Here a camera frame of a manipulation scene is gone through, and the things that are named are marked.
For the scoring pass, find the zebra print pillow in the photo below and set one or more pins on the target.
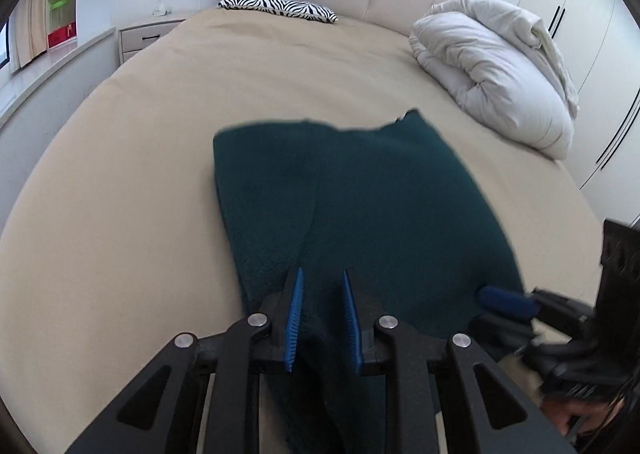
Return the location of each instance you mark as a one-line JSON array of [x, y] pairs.
[[275, 6]]

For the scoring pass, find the person's right hand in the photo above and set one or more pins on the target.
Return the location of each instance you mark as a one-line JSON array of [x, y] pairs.
[[565, 414]]

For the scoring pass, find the dark green knit garment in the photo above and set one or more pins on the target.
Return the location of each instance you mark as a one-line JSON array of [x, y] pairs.
[[375, 194]]

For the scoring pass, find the beige curtain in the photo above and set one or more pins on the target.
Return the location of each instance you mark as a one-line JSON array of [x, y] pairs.
[[30, 23]]

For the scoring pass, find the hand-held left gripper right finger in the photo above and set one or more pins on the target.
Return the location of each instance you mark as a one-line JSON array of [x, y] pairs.
[[351, 326]]

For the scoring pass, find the red box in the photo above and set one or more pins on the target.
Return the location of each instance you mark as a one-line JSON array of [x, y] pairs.
[[61, 35]]

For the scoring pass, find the green box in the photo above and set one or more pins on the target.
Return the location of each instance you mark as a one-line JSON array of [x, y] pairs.
[[59, 3]]

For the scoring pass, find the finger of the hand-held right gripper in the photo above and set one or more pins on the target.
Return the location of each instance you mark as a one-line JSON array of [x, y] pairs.
[[505, 301], [500, 334]]

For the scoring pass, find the white folded duvet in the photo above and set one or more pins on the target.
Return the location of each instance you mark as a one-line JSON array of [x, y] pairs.
[[490, 73]]

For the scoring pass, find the white window ledge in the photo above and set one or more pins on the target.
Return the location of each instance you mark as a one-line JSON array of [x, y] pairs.
[[50, 68]]

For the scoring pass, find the small white bedside item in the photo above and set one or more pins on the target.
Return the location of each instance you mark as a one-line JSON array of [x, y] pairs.
[[161, 7]]

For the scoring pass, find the white wardrobe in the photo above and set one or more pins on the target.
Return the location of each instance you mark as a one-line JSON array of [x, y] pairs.
[[590, 33]]

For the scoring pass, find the white nightstand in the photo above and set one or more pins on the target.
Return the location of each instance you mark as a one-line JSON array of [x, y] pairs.
[[145, 31]]

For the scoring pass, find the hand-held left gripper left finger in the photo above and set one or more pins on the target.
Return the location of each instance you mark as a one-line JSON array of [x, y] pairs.
[[295, 321]]

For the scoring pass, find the window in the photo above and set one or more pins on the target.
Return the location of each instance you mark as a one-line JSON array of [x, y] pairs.
[[4, 43]]

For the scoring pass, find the bed with beige sheet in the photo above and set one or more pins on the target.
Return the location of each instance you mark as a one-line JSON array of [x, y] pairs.
[[125, 158]]

